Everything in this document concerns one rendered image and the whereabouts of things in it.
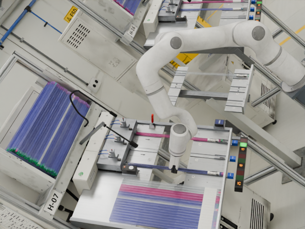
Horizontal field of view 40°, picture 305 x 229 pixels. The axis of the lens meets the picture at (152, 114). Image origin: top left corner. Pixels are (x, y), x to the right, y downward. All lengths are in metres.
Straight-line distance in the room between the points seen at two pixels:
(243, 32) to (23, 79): 2.73
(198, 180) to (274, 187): 1.00
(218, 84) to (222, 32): 1.20
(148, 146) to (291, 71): 0.85
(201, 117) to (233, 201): 1.02
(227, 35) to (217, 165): 0.66
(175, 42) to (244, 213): 1.26
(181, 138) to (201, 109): 1.44
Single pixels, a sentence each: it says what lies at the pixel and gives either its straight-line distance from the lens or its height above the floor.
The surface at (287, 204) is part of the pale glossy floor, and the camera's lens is 2.88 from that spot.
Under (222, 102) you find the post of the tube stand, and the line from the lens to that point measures 2.61.
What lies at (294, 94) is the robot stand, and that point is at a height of 0.70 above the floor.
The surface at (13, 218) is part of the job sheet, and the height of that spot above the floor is 1.43.
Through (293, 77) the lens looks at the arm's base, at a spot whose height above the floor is 0.75.
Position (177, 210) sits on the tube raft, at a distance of 2.04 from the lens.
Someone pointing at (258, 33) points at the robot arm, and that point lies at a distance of 1.96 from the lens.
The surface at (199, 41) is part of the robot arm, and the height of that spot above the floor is 1.25.
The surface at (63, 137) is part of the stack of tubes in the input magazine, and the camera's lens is 2.23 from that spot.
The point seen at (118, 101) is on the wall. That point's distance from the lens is 4.67.
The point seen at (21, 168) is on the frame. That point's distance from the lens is 2.10.
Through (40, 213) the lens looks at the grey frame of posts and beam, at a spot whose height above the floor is 1.38.
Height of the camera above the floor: 1.80
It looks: 18 degrees down
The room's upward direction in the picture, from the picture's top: 55 degrees counter-clockwise
